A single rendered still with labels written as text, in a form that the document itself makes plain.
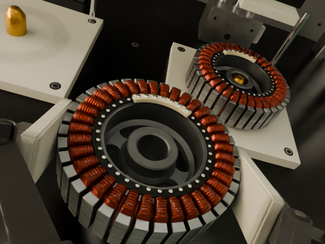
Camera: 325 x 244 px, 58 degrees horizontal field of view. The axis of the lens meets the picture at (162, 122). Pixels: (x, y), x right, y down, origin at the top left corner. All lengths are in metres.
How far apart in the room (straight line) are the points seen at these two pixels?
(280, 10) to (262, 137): 0.13
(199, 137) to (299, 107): 0.25
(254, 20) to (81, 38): 0.23
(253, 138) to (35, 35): 0.25
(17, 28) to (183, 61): 0.18
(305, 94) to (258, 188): 0.31
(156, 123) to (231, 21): 0.26
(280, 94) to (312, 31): 0.31
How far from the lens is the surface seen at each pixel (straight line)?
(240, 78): 0.33
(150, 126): 0.21
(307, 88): 0.48
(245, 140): 0.31
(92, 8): 0.39
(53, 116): 0.16
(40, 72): 0.31
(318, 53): 0.57
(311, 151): 0.38
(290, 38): 0.40
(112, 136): 0.20
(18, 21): 0.34
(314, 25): 0.62
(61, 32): 0.36
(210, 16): 0.43
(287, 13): 0.33
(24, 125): 0.17
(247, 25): 0.44
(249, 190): 0.17
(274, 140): 0.33
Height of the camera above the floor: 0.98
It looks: 45 degrees down
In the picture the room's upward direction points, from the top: 23 degrees clockwise
